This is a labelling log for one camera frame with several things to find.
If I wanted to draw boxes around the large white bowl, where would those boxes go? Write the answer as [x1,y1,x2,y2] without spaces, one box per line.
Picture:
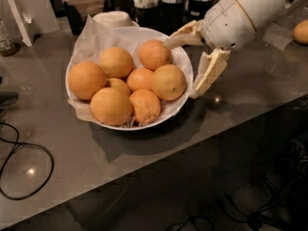
[65,27,193,131]

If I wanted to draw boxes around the black cables on floor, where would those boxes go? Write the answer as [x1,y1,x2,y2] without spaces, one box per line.
[165,138,308,231]

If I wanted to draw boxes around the orange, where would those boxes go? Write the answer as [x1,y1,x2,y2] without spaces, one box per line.
[293,20,308,44]
[129,90,161,124]
[67,62,107,100]
[139,39,172,70]
[99,46,134,78]
[151,64,187,101]
[126,67,154,92]
[90,88,133,126]

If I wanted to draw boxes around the white stand sign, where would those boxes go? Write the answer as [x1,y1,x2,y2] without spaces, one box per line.
[7,0,34,47]

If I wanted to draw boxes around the black cable on table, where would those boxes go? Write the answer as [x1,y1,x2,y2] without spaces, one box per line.
[0,121,55,201]

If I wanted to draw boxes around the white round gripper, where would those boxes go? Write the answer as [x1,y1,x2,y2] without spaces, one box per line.
[164,0,256,99]

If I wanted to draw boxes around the black condiment holder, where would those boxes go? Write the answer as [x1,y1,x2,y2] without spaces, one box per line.
[133,0,160,29]
[160,0,184,35]
[188,0,214,19]

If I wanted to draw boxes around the black condiment holder left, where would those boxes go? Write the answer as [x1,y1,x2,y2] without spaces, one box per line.
[133,0,160,29]

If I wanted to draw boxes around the black condiment holder right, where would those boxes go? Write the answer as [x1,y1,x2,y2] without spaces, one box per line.
[188,0,214,19]

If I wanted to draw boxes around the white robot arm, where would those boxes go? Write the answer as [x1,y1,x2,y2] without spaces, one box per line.
[164,0,286,98]

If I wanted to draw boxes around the black condiment holder middle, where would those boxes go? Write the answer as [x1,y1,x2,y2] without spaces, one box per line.
[160,0,184,35]

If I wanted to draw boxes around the white paper bowl liner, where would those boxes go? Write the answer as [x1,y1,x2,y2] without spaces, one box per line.
[65,16,193,131]

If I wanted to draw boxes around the small white cup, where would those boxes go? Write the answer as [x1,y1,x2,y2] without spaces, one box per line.
[93,11,139,29]

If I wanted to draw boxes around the brown bottle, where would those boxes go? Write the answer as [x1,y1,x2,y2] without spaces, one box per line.
[0,18,18,57]

